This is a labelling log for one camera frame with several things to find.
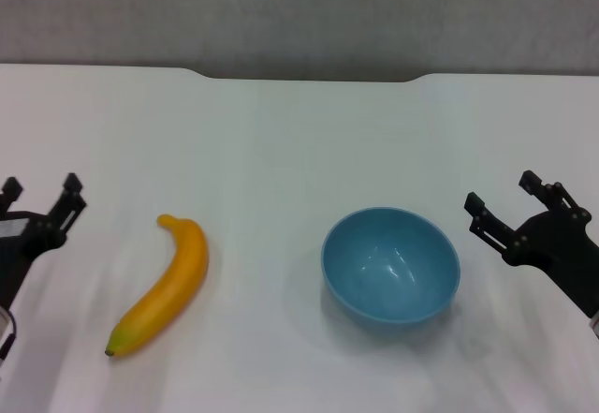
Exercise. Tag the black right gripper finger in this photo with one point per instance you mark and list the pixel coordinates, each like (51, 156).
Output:
(554, 195)
(486, 223)

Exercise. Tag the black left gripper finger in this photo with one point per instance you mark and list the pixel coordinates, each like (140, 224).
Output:
(10, 188)
(68, 207)

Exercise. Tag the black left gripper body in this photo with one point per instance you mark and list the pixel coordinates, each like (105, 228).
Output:
(33, 240)

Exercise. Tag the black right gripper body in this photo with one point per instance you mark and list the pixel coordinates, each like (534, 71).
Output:
(561, 244)

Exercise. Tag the blue bowl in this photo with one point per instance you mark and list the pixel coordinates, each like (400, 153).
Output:
(388, 268)

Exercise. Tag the yellow banana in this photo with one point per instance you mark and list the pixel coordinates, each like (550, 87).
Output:
(178, 272)

